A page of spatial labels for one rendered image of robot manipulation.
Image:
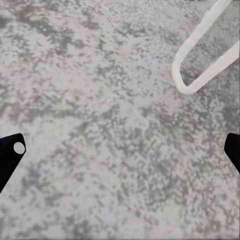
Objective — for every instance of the garden chair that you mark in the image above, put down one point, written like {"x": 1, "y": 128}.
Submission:
{"x": 228, "y": 58}

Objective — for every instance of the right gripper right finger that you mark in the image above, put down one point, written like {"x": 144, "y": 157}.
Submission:
{"x": 232, "y": 149}

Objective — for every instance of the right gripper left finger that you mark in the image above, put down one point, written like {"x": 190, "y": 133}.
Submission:
{"x": 12, "y": 150}

